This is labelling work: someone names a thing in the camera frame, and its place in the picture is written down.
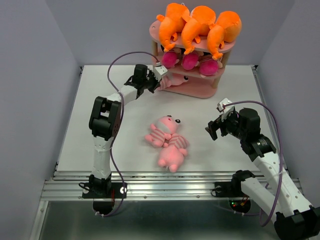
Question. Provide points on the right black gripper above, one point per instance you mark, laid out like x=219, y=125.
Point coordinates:
x=213, y=126

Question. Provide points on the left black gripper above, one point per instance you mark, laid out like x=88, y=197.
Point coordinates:
x=150, y=74

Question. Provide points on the pink striped plush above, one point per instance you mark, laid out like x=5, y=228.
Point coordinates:
x=172, y=79
x=173, y=155

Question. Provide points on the boy doll pink pants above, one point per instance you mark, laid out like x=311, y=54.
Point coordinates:
x=208, y=66
x=171, y=58
x=191, y=60

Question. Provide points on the orange shark plush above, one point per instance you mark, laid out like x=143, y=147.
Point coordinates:
x=197, y=23
x=171, y=24

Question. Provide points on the plain orange plush toy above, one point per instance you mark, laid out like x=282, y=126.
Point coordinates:
x=226, y=29

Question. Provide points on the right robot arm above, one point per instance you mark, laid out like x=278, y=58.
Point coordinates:
x=292, y=215

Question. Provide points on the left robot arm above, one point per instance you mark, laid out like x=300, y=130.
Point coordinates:
x=105, y=121

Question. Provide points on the pink three-tier shelf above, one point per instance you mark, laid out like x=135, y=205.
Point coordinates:
x=196, y=86

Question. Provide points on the pink plush with face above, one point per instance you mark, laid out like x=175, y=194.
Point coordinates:
x=162, y=131

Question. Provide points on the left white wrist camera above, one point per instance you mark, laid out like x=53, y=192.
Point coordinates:
x=159, y=72

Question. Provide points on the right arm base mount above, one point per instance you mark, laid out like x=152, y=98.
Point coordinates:
x=239, y=202

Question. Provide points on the aluminium rail frame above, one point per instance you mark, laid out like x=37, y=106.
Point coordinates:
x=160, y=205

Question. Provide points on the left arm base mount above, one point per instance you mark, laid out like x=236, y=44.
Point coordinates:
x=105, y=202

